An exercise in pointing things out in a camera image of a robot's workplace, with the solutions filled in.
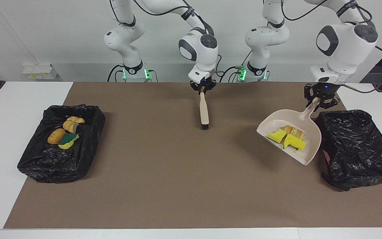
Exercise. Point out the brown bread roll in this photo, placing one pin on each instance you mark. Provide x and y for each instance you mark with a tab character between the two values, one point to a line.
56	136

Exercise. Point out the yellow sponge wedge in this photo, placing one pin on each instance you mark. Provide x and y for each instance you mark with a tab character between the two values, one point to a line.
276	136

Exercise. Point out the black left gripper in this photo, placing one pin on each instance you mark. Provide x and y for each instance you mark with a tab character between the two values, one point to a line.
325	91

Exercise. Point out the black trash bag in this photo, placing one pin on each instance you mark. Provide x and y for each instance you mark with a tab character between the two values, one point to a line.
353	149
61	162

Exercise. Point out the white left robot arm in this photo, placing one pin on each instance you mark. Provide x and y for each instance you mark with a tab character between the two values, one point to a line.
347	43

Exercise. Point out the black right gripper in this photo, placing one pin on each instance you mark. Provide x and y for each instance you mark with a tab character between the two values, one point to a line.
203	84

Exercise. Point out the beige plastic dustpan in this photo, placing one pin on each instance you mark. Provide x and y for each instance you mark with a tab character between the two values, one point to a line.
307	152

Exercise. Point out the pink plastic bin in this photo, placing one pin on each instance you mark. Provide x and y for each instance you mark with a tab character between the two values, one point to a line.
326	156

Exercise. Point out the brown table mat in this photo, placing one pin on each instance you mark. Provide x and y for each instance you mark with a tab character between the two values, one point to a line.
177	199

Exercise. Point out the yellow green sponge piece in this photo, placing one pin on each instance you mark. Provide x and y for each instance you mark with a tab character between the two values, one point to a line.
68	141
295	142

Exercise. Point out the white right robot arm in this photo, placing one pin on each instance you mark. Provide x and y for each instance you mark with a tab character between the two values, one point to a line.
201	46

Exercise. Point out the beige brush black bristles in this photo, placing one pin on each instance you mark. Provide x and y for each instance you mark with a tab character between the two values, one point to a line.
204	113

